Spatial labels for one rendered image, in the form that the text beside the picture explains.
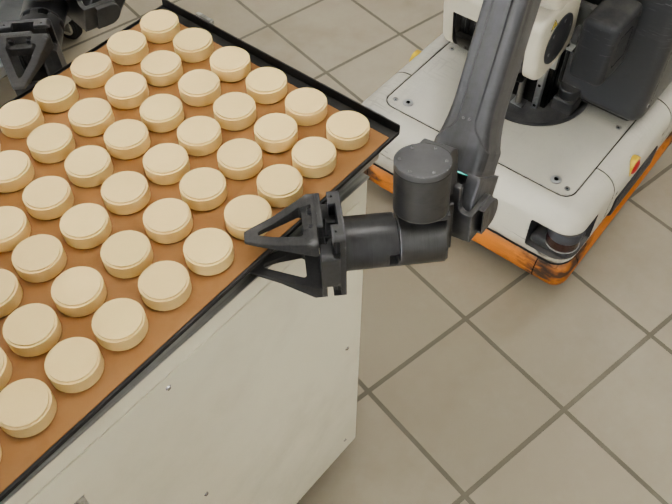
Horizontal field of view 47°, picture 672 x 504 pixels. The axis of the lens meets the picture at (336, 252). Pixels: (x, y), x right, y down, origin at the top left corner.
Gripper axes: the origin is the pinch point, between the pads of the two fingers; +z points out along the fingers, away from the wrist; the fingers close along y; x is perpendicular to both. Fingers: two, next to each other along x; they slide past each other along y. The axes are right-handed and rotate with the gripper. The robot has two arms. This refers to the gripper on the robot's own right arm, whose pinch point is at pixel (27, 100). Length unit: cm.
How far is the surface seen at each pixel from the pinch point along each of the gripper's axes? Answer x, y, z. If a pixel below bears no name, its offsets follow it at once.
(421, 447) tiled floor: 53, -91, 12
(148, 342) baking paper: 16.3, 0.5, 36.2
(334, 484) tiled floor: 34, -90, 18
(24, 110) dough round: 1.0, 2.2, 4.2
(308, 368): 31, -37, 21
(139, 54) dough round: 13.6, 1.1, -5.7
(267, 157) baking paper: 28.7, -0.1, 12.8
